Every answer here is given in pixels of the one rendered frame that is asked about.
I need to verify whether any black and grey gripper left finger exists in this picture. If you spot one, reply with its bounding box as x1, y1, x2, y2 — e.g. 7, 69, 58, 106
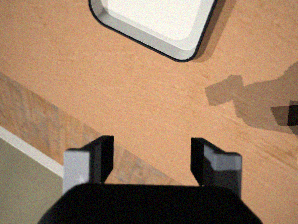
63, 135, 114, 195

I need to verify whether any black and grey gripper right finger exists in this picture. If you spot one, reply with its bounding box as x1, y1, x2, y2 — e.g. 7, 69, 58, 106
190, 137, 242, 199

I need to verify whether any white tray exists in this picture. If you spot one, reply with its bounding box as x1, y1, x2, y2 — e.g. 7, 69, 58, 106
88, 0, 218, 63

